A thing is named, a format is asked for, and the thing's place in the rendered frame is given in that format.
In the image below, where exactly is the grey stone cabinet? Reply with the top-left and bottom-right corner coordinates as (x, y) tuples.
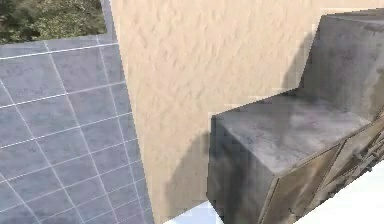
(206, 8), (384, 224)

